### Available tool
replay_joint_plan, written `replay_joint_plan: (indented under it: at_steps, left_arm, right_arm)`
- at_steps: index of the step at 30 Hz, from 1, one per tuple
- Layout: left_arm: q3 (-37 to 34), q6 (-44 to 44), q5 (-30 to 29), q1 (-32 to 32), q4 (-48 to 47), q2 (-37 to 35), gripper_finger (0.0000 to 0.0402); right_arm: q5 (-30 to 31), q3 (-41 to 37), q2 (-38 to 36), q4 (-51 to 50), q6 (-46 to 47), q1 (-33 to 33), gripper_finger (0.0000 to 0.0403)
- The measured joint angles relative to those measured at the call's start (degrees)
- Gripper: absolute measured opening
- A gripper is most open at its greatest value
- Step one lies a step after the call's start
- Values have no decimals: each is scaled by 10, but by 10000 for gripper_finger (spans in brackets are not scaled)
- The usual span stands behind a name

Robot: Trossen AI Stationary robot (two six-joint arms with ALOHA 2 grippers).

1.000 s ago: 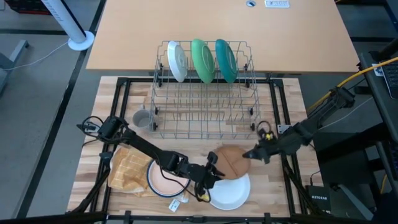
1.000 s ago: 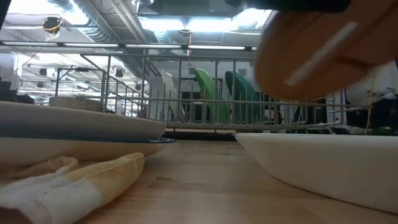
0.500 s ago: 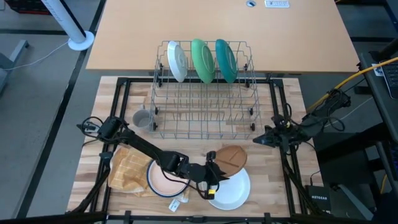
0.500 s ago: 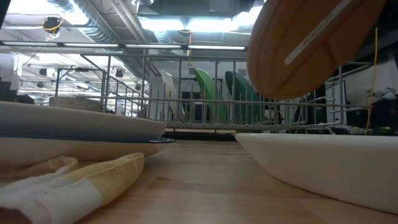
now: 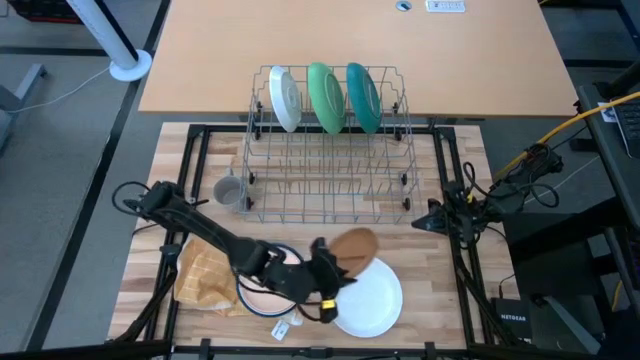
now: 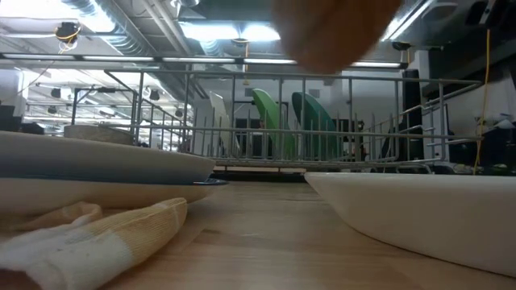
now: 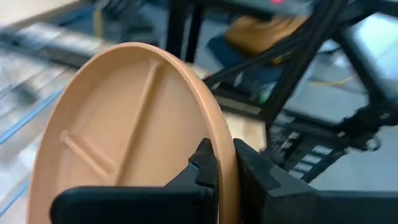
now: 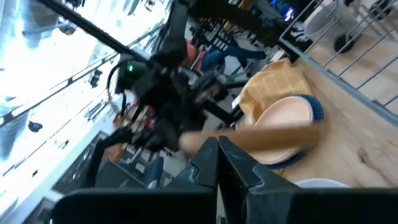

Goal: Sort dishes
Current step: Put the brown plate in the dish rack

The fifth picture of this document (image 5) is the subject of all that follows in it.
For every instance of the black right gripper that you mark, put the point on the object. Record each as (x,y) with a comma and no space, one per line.
(450,215)

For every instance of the white plate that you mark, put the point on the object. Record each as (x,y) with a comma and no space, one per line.
(372,305)
(286,97)

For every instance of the black keyboard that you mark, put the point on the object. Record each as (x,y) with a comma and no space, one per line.
(630,130)

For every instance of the grey floral mug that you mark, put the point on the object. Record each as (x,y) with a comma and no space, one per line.
(229,190)

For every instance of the blue patterned plate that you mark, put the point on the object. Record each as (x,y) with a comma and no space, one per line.
(240,300)

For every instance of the light wooden desk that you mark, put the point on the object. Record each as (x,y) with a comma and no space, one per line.
(350,35)

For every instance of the pink plate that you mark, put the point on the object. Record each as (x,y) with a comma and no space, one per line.
(265,302)

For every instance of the white pole with round base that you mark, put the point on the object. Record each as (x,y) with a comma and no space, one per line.
(129,67)

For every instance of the yellow white dish towel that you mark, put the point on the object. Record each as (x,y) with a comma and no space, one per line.
(205,275)

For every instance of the brown plate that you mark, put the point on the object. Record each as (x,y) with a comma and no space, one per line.
(357,247)

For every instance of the black network router box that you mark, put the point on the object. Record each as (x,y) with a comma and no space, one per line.
(512,320)

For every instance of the teal plate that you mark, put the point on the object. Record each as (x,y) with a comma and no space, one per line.
(364,97)

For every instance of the white desk power socket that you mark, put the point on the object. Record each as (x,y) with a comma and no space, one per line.
(445,5)

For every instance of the white paper tag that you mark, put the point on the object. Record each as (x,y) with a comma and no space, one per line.
(280,330)

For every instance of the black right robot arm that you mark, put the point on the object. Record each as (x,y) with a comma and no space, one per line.
(537,162)

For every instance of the light green plate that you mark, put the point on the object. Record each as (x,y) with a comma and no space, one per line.
(326,97)

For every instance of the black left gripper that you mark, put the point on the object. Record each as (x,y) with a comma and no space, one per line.
(300,280)

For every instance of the black side desk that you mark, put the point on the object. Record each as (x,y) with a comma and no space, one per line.
(607,165)

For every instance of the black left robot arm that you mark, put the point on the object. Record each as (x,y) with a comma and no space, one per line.
(210,232)

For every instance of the black metal table frame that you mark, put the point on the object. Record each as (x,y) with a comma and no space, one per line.
(200,150)

